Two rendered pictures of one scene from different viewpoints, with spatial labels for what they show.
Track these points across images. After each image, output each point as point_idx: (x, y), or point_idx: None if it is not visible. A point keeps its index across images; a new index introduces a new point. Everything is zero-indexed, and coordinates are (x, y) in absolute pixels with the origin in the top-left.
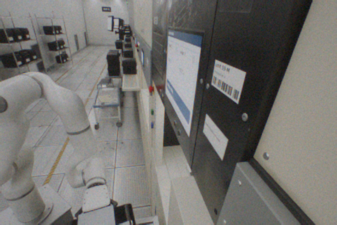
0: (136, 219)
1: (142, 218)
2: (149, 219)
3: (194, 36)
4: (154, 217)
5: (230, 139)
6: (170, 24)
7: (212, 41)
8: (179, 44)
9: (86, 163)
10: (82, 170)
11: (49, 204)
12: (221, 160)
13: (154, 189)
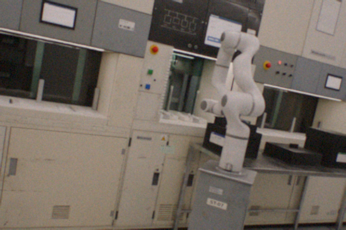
0: (198, 145)
1: (195, 143)
2: (195, 142)
3: (238, 22)
4: (192, 141)
5: None
6: (213, 12)
7: (246, 25)
8: (225, 22)
9: (210, 102)
10: (217, 102)
11: (218, 163)
12: None
13: (149, 157)
